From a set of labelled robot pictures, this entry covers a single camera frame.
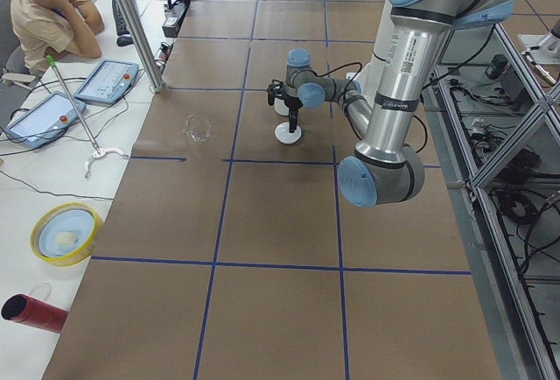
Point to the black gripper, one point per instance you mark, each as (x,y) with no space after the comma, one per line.
(290,106)

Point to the white ceramic lid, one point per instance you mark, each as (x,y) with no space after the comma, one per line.
(284,135)

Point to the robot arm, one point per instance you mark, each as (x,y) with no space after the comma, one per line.
(303,87)
(383,168)

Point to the far teach pendant tablet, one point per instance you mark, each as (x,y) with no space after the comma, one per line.
(108,82)

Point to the teach pendant tablet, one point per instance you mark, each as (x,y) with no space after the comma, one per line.
(108,82)
(45,122)

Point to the black computer mouse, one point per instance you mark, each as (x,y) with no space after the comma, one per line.
(124,40)

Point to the black keyboard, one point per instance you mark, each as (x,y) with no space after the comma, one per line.
(120,23)

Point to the grabber stick tool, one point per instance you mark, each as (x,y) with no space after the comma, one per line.
(99,152)

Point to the near teach pendant tablet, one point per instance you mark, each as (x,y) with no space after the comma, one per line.
(45,122)

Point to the seated person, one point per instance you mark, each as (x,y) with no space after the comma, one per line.
(56,28)

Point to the red cylinder tube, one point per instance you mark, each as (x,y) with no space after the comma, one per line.
(32,312)

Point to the aluminium frame post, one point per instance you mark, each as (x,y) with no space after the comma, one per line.
(143,49)

